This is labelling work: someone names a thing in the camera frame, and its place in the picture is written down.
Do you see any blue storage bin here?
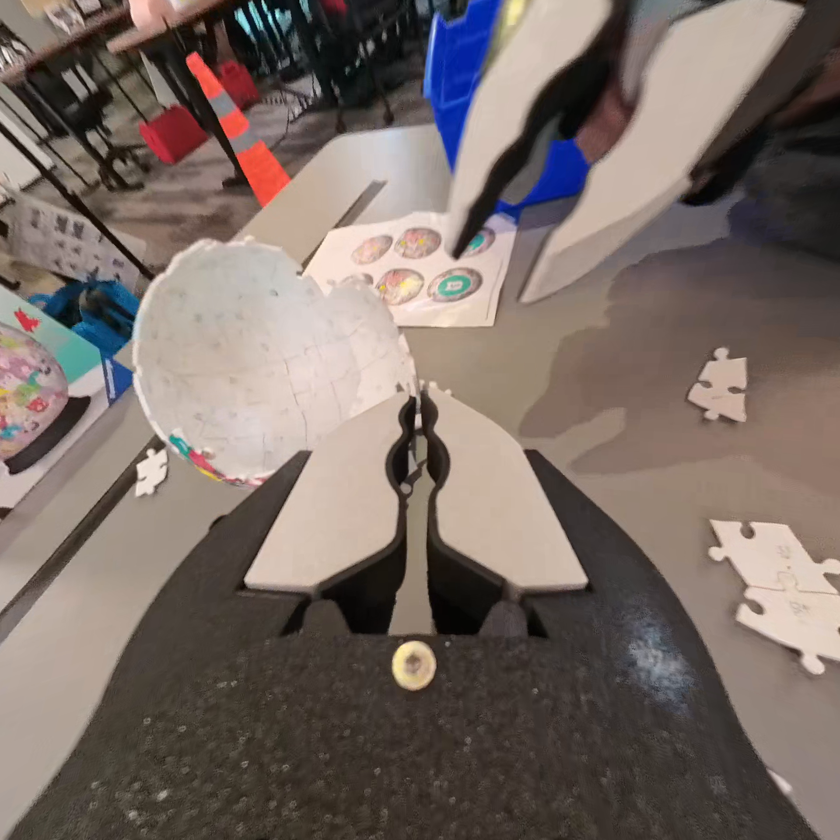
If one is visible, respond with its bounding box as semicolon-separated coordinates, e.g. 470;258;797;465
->
423;0;593;221

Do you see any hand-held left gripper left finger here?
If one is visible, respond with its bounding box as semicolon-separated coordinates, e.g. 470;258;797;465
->
243;392;419;636

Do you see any blue bag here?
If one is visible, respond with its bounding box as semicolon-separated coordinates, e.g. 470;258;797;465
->
29;279;142;358

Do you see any colourful puzzle box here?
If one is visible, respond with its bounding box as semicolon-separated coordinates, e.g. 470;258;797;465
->
0;285;137;513

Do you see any wooden table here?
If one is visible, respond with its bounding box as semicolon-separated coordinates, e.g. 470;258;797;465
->
0;0;237;191

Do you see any red storage bin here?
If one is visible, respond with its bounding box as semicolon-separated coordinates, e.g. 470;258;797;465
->
215;59;262;111
138;104;211;166

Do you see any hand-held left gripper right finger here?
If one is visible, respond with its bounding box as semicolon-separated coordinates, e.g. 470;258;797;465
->
420;390;589;636

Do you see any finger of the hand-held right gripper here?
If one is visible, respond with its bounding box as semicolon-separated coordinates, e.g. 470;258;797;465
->
448;0;634;261
517;0;806;305

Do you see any white printed board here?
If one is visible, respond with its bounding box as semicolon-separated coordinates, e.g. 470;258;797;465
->
10;196;148;293

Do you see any colourful 3D puzzle ball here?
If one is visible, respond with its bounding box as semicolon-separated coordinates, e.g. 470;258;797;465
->
131;238;421;491

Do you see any printed instruction sheet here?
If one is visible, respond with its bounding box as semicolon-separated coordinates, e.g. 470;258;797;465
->
302;210;517;329

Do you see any orange traffic cone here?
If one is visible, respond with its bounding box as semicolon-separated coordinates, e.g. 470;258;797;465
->
185;51;291;208

